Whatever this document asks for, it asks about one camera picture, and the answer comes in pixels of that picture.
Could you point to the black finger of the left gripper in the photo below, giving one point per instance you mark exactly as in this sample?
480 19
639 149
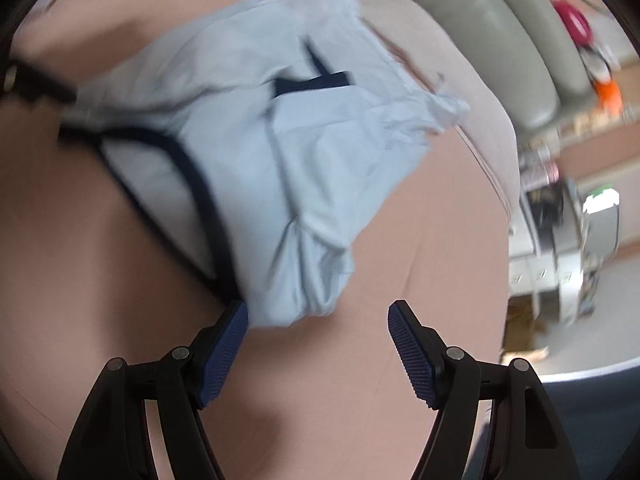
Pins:
30 84

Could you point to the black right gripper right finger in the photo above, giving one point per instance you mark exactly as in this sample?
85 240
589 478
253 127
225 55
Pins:
525 440

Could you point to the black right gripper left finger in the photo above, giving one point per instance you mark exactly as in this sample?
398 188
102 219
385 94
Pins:
111 438

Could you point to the beige textured blanket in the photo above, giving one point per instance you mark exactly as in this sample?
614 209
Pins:
433 57

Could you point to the orange object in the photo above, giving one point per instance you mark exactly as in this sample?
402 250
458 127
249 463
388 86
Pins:
609 96

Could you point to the grey-green padded headboard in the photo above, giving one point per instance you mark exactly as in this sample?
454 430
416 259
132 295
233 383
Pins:
523 52

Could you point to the pink bed sheet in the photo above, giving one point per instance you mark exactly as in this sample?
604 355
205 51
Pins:
83 280

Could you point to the white navy-trimmed jacket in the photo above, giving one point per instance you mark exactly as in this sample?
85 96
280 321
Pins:
259 141

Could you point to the white cabinet furniture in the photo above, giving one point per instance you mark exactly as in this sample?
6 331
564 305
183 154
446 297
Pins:
560 237

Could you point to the pink round toy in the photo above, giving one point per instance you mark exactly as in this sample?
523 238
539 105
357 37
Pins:
576 24

